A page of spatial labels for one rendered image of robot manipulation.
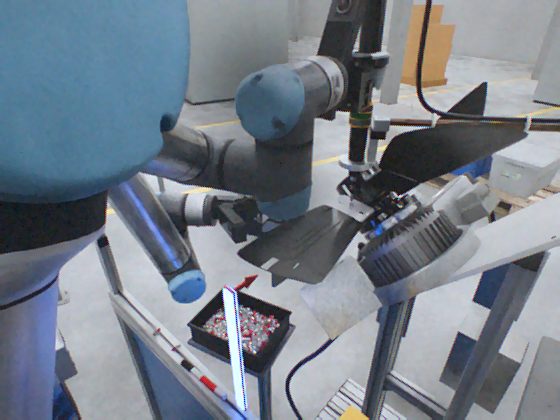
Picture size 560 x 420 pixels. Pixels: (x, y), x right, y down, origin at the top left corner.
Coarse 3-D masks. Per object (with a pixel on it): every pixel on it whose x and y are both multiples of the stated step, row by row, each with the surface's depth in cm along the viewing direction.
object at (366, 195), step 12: (372, 168) 80; (348, 180) 80; (360, 180) 79; (360, 192) 79; (372, 192) 78; (384, 192) 79; (372, 204) 80; (384, 204) 80; (396, 204) 77; (384, 216) 77; (372, 228) 79
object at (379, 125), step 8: (376, 120) 66; (384, 120) 66; (376, 128) 67; (384, 128) 66; (368, 136) 69; (376, 136) 67; (384, 136) 67; (368, 144) 69; (376, 144) 68; (368, 152) 69; (376, 152) 69; (344, 160) 71; (368, 160) 70; (344, 168) 70; (352, 168) 69; (360, 168) 69; (368, 168) 70
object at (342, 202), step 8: (336, 200) 80; (344, 200) 80; (336, 208) 78; (344, 208) 78; (352, 208) 77; (360, 208) 78; (368, 208) 78; (352, 216) 75; (360, 216) 75; (368, 216) 76
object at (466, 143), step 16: (432, 128) 50; (448, 128) 51; (464, 128) 51; (480, 128) 52; (496, 128) 52; (512, 128) 53; (400, 144) 57; (416, 144) 58; (432, 144) 58; (448, 144) 57; (464, 144) 57; (480, 144) 57; (496, 144) 57; (512, 144) 57; (384, 160) 67; (400, 160) 66; (416, 160) 65; (432, 160) 64; (448, 160) 63; (464, 160) 63; (416, 176) 72; (432, 176) 70
